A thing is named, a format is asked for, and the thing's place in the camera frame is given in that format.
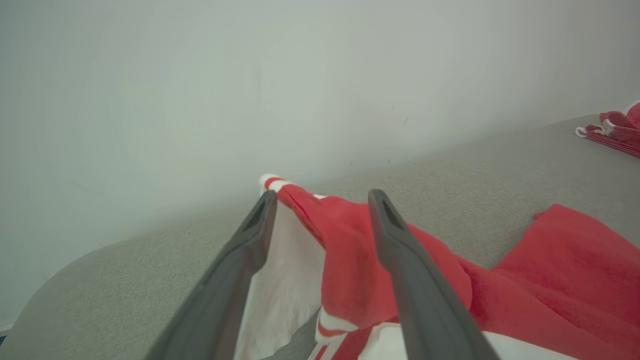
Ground red and white shirt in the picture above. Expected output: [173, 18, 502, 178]
[232, 173, 640, 360]

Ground red shorts with white stripe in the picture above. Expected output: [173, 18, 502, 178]
[575, 101, 640, 159]

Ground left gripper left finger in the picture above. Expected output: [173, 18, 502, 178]
[144, 190, 278, 360]

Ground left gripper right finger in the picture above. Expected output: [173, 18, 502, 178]
[367, 188, 501, 360]

